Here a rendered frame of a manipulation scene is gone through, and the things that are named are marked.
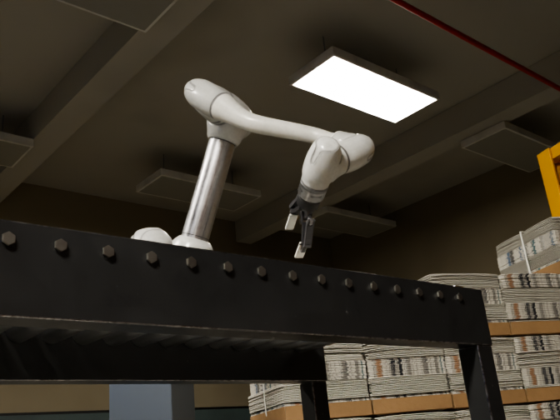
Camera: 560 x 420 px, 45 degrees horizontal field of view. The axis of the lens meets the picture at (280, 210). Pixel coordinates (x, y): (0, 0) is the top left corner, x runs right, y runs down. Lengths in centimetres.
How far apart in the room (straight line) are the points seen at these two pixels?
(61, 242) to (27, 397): 787
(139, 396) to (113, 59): 432
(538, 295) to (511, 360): 29
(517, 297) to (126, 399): 141
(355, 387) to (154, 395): 62
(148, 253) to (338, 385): 131
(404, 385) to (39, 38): 504
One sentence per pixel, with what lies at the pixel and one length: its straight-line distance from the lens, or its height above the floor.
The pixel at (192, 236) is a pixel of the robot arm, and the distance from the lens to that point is 242.
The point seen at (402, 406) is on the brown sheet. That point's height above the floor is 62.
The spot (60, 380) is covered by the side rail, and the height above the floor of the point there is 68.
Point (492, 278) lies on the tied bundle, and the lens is 256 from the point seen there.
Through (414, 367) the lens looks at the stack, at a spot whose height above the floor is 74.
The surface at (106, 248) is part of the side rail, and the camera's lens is 92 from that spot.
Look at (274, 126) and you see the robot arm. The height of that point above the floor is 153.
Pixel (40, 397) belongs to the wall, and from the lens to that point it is 880.
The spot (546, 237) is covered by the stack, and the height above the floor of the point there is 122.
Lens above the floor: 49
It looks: 20 degrees up
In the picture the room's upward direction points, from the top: 6 degrees counter-clockwise
